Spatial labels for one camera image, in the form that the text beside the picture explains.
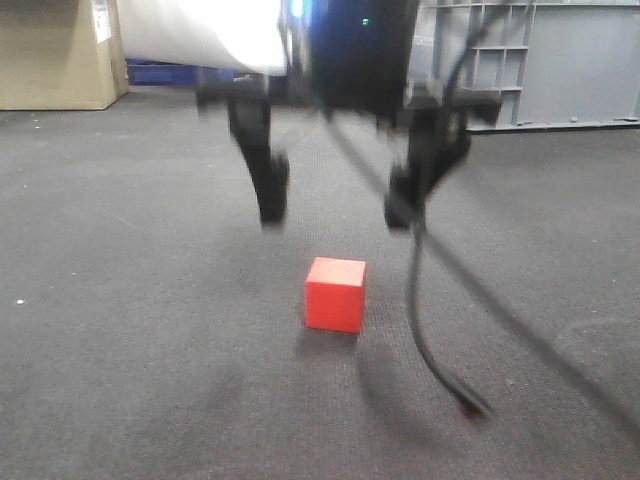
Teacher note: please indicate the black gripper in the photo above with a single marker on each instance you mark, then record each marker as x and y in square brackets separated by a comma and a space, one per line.
[349, 56]

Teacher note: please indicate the white robot forearm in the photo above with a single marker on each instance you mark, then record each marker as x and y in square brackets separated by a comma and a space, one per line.
[234, 35]

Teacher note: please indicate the grey plastic crate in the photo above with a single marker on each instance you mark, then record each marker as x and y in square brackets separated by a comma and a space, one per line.
[556, 64]

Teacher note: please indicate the blue plastic bin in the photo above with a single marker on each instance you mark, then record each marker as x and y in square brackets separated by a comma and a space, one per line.
[155, 73]

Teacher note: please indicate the cardboard box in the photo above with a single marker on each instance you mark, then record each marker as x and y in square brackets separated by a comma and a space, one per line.
[61, 55]

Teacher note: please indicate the red magnetic cube block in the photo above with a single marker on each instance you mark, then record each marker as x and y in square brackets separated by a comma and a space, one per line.
[335, 295]

